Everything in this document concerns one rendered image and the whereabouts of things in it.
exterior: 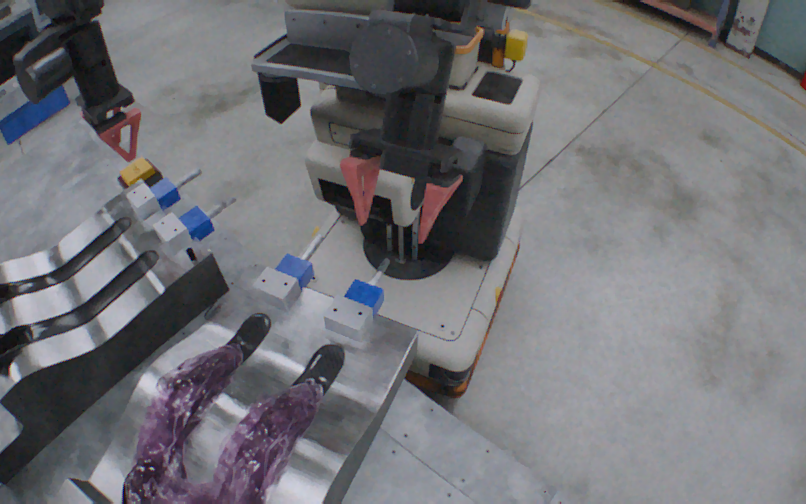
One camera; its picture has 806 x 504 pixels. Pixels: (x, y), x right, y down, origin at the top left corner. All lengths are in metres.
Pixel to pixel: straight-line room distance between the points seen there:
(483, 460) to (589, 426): 0.98
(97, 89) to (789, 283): 2.55
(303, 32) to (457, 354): 0.86
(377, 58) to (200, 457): 0.42
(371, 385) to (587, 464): 1.05
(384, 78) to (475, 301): 1.01
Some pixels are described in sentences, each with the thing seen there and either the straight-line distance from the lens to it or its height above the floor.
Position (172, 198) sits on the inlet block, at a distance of 0.78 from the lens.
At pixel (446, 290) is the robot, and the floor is 0.28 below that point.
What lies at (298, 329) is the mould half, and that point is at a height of 0.85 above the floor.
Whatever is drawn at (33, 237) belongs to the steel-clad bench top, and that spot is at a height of 0.80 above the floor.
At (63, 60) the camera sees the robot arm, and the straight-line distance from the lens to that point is 0.62.
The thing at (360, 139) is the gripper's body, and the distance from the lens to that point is 0.45.
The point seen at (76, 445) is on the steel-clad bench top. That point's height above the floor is 0.80.
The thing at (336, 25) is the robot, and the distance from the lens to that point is 0.75.
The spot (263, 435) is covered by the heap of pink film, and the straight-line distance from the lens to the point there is 0.47.
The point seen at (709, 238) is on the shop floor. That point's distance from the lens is 2.32.
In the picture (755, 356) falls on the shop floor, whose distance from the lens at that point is 2.04.
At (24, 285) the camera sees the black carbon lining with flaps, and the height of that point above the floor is 0.91.
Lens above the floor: 1.35
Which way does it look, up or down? 50 degrees down
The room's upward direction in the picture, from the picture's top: straight up
